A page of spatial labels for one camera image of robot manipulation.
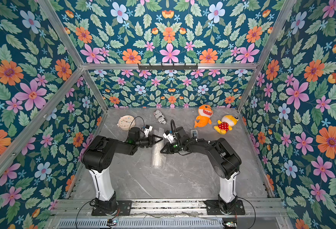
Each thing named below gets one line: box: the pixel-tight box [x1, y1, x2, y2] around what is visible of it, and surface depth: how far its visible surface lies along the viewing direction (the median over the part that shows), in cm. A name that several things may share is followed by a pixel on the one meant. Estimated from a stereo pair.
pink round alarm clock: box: [116, 114, 136, 131], surface depth 110 cm
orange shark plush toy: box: [194, 104, 214, 128], surface depth 110 cm
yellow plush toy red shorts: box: [213, 114, 240, 136], surface depth 106 cm
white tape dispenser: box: [190, 129, 199, 139], surface depth 101 cm
